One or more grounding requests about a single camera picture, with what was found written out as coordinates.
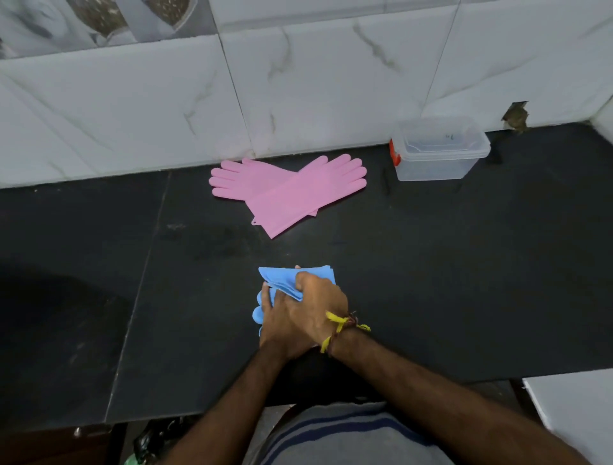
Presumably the person's right hand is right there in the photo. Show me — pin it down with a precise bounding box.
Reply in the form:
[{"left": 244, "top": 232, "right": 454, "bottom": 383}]
[{"left": 286, "top": 266, "right": 350, "bottom": 347}]

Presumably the person's left hand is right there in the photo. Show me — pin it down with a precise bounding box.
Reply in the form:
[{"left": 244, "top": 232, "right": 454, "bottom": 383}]
[{"left": 260, "top": 282, "right": 313, "bottom": 361}]

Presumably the person's right forearm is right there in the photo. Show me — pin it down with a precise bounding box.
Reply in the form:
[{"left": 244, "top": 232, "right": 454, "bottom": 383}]
[{"left": 329, "top": 328, "right": 594, "bottom": 465}]

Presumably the person's left forearm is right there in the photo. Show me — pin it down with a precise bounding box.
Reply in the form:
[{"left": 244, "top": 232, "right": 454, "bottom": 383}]
[{"left": 160, "top": 342, "right": 301, "bottom": 465}]

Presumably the yellow thread wristband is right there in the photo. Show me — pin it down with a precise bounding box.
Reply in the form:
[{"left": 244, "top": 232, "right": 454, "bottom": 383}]
[{"left": 319, "top": 311, "right": 372, "bottom": 355}]

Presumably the pink rubber glove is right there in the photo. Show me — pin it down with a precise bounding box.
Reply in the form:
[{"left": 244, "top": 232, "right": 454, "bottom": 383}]
[
  {"left": 209, "top": 158, "right": 320, "bottom": 217},
  {"left": 246, "top": 154, "right": 368, "bottom": 239}
]

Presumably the grey striped shirt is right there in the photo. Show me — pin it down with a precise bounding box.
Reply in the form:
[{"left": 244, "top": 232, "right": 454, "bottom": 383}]
[{"left": 259, "top": 401, "right": 457, "bottom": 465}]

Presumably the black shiny object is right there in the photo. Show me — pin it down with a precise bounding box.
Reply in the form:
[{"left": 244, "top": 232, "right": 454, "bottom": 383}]
[{"left": 132, "top": 416, "right": 204, "bottom": 465}]

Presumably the clear plastic lidded container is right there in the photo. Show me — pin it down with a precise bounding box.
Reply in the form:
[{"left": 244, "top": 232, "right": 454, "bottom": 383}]
[{"left": 390, "top": 116, "right": 492, "bottom": 182}]

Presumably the brown wooden cabinet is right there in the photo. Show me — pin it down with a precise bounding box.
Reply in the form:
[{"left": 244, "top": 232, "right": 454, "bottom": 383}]
[{"left": 0, "top": 423, "right": 117, "bottom": 465}]

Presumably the white appliance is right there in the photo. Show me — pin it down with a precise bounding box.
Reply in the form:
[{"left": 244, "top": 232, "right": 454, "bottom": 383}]
[{"left": 522, "top": 368, "right": 613, "bottom": 465}]

